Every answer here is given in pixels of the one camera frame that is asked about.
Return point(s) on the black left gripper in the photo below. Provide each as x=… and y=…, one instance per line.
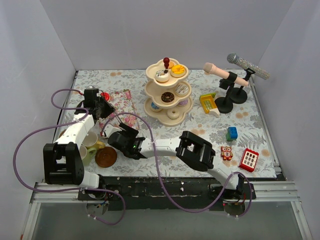
x=105, y=107

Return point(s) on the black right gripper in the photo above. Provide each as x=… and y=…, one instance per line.
x=127, y=130

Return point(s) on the red glazed donut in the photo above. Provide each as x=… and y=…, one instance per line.
x=105, y=95

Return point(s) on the floral serving tray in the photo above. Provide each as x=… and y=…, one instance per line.
x=122, y=102

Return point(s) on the blue glazed donut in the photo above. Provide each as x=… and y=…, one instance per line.
x=154, y=107

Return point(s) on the chocolate sprinkled donut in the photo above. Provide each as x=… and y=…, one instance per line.
x=167, y=97

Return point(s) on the cream three-tier dessert stand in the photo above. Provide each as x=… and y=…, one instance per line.
x=154, y=90

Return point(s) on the purple sprinkled donut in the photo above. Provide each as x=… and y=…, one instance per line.
x=183, y=103

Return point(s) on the white donut with chocolate square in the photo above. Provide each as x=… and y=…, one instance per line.
x=162, y=76

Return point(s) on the white donut chocolate stripes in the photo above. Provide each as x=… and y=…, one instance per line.
x=182, y=90

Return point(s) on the orange round biscuit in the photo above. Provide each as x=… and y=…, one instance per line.
x=171, y=64

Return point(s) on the yellow glazed donut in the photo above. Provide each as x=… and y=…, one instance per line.
x=178, y=71

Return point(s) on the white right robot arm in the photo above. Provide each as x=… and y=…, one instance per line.
x=196, y=152

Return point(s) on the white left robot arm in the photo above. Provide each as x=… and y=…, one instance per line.
x=62, y=159

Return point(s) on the floral tablecloth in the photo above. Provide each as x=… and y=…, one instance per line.
x=179, y=128

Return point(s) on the brown wooden coaster near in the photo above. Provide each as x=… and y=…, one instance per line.
x=106, y=157

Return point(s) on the yellow cup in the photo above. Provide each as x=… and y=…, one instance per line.
x=91, y=140

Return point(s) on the green cup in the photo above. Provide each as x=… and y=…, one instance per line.
x=87, y=154

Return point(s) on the yellow toy window block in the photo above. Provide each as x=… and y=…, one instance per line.
x=208, y=104

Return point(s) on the red owl toy figure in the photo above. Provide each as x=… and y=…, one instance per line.
x=226, y=153

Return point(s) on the green toy brick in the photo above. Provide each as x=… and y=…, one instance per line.
x=229, y=137

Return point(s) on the black microphone stand front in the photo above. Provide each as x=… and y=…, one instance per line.
x=225, y=104

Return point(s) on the black microphone stand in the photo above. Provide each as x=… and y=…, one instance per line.
x=225, y=104
x=238, y=95

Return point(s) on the blue toy brick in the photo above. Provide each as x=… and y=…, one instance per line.
x=232, y=131

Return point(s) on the pink microphone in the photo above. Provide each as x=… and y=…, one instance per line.
x=210, y=68

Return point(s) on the black microphone stand rear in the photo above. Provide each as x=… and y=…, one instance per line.
x=238, y=95

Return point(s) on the red toy window block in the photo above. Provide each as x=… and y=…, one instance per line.
x=249, y=160

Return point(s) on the silver glitter microphone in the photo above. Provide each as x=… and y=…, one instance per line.
x=233, y=58

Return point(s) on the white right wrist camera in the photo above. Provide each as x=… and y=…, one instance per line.
x=109, y=130

